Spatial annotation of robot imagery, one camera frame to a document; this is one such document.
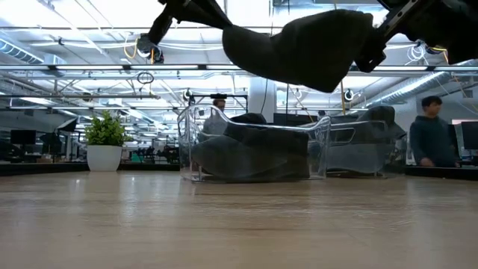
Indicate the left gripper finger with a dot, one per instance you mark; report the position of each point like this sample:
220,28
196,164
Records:
209,15

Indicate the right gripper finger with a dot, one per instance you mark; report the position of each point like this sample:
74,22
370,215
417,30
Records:
371,52

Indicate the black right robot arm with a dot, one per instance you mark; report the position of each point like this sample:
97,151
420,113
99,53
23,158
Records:
463,26

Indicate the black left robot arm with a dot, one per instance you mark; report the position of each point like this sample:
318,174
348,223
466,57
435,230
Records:
160,28

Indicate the person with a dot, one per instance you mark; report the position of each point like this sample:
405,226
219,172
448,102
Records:
433,138
219,104

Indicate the white building column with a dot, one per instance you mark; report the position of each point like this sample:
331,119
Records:
261,101

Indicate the clear plastic bin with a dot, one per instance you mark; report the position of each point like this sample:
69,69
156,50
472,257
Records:
190,130
388,164

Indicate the black computer monitor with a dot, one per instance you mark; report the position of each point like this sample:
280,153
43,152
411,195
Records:
470,134
23,137

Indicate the thin overhead metal bar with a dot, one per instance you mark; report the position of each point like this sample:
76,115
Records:
74,96

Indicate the black studio lamp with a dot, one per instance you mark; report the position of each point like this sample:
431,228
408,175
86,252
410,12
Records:
68,125

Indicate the green plant in white pot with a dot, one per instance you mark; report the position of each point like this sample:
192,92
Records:
104,149

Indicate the black ceiling camera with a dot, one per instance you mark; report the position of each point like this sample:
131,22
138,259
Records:
143,45
158,56

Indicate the silver ventilation duct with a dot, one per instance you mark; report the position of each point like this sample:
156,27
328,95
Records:
411,87

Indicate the black table edge rail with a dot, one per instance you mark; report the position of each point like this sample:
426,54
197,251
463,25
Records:
37,169

